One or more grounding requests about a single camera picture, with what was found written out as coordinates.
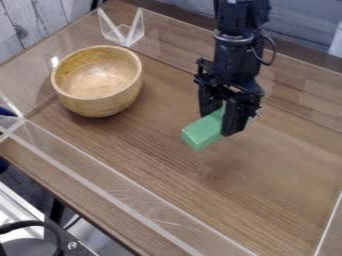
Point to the black metal bracket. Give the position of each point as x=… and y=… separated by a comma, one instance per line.
x=71, y=245

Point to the clear acrylic tray wall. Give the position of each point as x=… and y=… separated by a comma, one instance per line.
x=253, y=196

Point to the light wooden bowl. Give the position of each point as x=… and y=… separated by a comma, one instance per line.
x=98, y=80

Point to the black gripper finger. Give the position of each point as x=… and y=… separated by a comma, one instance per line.
x=241, y=111
x=210, y=99

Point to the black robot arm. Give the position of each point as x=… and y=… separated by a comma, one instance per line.
x=239, y=17

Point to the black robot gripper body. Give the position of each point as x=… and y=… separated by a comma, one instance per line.
x=233, y=70

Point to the white object at right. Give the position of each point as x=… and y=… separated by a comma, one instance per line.
x=335, y=46

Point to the blue object at left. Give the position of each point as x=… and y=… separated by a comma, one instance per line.
x=5, y=112

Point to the black metal table leg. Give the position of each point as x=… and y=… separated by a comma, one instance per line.
x=56, y=211

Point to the green rectangular block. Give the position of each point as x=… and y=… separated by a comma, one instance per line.
x=204, y=131

